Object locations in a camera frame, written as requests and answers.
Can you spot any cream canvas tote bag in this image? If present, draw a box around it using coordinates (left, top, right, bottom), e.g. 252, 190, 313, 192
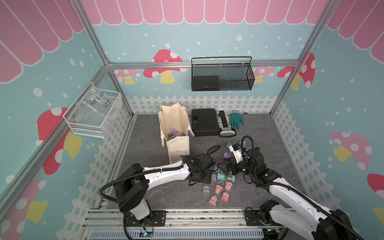
158, 103, 195, 164

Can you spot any black plastic case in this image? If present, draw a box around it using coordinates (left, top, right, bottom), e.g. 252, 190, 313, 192
191, 109, 220, 137

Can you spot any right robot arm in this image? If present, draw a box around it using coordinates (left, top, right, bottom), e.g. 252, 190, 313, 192
222, 136, 362, 240

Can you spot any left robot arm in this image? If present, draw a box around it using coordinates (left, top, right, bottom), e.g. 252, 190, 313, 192
98, 145, 221, 222

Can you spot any green rubber glove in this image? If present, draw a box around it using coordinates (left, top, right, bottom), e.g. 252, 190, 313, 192
230, 111, 246, 130

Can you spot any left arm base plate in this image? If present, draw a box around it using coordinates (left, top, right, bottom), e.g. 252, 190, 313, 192
126, 211, 167, 227

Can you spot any green hourglass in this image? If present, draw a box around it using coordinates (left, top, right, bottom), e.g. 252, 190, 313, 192
217, 173, 235, 183

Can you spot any purple hourglass top cluster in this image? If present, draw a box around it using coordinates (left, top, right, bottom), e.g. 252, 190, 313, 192
168, 129, 185, 140

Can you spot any black bit holder strip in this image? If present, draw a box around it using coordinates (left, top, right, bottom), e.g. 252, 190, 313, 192
218, 110, 237, 138

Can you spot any plastic bag in bin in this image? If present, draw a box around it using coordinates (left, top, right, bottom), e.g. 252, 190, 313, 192
75, 87, 123, 134

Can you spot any black wire mesh basket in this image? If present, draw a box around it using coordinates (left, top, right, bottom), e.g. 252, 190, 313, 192
191, 57, 255, 91

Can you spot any black box in basket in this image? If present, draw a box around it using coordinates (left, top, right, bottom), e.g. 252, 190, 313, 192
192, 76, 220, 92

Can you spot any clear plastic wall bin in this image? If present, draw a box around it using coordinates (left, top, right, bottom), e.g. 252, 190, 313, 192
63, 82, 123, 139

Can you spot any purple hourglass bottom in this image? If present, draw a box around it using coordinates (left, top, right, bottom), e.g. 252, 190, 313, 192
202, 185, 211, 195

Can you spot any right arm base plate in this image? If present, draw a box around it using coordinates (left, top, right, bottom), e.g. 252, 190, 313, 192
244, 208, 283, 228

